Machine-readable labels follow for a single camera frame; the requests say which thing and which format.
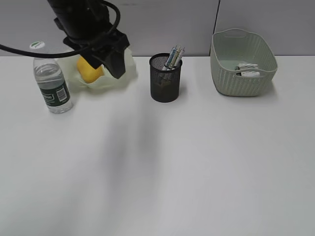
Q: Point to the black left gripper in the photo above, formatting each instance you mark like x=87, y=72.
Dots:
x=107, y=49

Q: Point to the yellow mango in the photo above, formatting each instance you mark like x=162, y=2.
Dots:
x=87, y=72

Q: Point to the clear water bottle green label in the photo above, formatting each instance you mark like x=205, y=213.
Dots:
x=52, y=85

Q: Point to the light blue ballpoint pen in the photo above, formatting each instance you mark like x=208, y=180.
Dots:
x=170, y=58

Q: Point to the beige ballpoint pen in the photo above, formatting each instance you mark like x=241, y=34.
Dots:
x=172, y=64

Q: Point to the grey white ballpoint pen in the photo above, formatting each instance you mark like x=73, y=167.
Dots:
x=179, y=57

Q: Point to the white waste paper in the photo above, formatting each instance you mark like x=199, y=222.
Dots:
x=247, y=70

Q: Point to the yellow eraser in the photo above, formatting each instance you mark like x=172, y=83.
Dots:
x=157, y=86
x=165, y=83

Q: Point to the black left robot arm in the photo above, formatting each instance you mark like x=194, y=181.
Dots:
x=91, y=30

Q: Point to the pale green wavy plate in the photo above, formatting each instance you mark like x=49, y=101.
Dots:
x=102, y=83

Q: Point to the black mesh pen holder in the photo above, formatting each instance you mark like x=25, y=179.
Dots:
x=171, y=92

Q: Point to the pale green woven basket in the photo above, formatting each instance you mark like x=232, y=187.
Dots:
x=233, y=46

